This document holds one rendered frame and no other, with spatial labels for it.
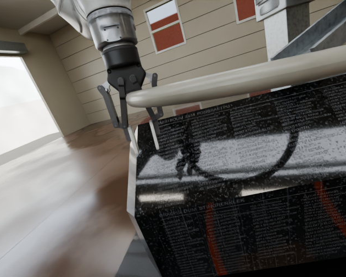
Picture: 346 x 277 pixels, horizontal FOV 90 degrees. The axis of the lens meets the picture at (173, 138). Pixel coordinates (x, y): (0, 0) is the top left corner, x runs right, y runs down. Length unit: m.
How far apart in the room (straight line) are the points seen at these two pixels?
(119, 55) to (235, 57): 6.48
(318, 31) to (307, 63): 0.59
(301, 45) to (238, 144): 0.37
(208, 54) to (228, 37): 0.77
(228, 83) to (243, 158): 0.38
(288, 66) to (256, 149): 0.38
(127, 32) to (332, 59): 0.32
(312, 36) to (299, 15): 0.83
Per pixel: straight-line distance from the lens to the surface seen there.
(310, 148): 0.60
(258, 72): 0.22
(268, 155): 0.57
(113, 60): 0.39
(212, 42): 6.83
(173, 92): 0.23
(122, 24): 0.40
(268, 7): 1.56
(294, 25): 1.58
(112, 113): 0.42
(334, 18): 0.90
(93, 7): 0.41
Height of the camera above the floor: 0.96
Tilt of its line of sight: 19 degrees down
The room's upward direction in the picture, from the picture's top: 17 degrees counter-clockwise
